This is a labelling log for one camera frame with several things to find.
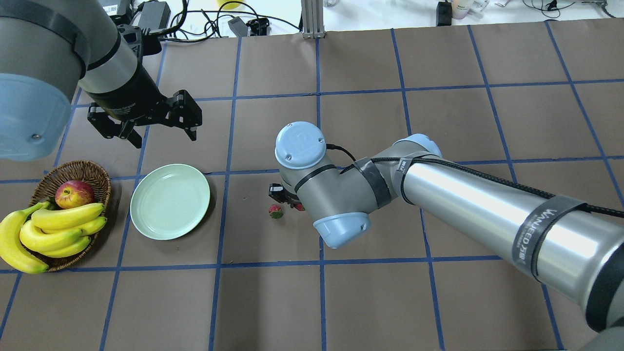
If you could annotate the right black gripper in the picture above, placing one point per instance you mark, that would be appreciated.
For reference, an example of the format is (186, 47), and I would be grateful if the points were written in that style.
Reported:
(276, 190)

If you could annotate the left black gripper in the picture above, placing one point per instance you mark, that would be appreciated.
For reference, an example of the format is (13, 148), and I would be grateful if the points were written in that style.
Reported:
(127, 91)

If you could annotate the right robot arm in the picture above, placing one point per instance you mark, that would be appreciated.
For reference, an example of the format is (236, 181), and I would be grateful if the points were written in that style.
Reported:
(560, 241)

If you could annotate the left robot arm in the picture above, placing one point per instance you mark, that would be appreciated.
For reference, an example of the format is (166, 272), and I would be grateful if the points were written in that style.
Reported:
(51, 47)

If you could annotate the light green plate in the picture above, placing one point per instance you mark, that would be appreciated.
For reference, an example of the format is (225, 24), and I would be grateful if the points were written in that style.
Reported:
(170, 202)

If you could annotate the red apple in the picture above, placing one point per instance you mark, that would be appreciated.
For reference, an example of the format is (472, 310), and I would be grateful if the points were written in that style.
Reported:
(73, 194)

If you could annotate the black power adapter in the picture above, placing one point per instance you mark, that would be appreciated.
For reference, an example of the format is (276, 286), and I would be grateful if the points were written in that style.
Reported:
(153, 16)

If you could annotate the yellow banana bunch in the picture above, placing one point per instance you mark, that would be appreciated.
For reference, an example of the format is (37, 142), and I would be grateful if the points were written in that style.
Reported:
(29, 235)

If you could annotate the aluminium frame post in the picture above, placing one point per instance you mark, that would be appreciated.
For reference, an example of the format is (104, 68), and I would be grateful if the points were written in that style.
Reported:
(312, 19)

